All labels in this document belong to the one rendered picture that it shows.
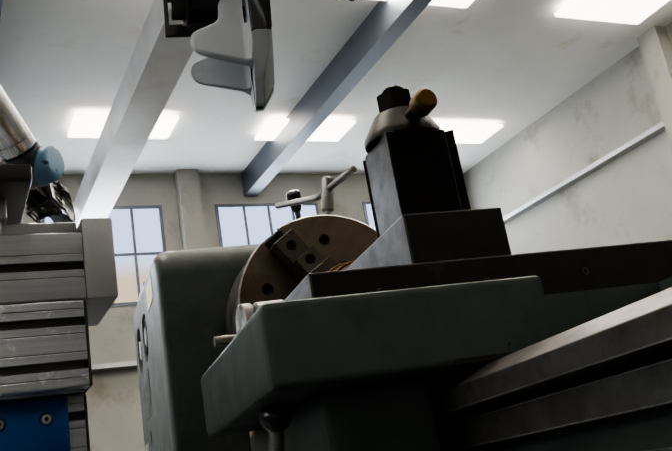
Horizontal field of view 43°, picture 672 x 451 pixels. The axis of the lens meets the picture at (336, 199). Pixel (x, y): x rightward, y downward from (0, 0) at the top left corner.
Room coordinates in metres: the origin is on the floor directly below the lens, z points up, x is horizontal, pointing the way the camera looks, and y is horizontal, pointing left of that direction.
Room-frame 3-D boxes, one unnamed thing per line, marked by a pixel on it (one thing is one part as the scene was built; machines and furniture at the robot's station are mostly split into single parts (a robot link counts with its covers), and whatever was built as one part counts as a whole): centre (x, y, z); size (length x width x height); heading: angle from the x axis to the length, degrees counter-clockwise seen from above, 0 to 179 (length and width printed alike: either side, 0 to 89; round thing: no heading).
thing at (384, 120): (0.83, -0.08, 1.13); 0.08 x 0.08 x 0.03
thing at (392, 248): (0.86, -0.07, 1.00); 0.20 x 0.10 x 0.05; 19
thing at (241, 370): (0.80, -0.14, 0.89); 0.53 x 0.30 x 0.06; 109
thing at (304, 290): (0.85, -0.14, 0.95); 0.43 x 0.18 x 0.04; 109
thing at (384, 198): (0.84, -0.08, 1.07); 0.07 x 0.07 x 0.10; 19
